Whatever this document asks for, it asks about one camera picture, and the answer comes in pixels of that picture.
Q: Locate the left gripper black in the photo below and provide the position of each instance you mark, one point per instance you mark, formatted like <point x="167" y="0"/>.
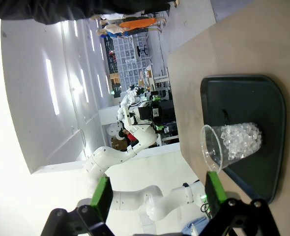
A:
<point x="148" y="113"/>

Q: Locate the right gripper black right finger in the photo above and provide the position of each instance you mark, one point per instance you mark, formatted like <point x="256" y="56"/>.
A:
<point x="215" y="194"/>

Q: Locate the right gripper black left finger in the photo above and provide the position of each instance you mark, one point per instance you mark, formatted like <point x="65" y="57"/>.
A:
<point x="100" y="196"/>

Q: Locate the clear plastic cup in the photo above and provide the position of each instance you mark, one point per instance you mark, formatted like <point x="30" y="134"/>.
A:
<point x="240" y="140"/>

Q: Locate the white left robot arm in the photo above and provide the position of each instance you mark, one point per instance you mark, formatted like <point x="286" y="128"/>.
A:
<point x="145" y="137"/>

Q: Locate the person in red top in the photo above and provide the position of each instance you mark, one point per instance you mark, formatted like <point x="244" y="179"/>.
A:
<point x="129" y="136"/>

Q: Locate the blue cloth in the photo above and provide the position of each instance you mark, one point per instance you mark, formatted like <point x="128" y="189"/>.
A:
<point x="196" y="226"/>

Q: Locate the black serving tray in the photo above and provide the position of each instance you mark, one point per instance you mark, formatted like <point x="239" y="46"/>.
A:
<point x="245" y="98"/>

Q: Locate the mannequin in orange dress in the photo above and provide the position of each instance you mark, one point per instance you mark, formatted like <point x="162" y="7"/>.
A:
<point x="137" y="23"/>

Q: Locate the person in black jacket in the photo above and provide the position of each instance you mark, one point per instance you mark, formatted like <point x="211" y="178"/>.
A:
<point x="61" y="9"/>

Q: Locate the grid wall shelving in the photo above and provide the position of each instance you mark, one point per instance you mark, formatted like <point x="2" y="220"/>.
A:
<point x="127" y="59"/>

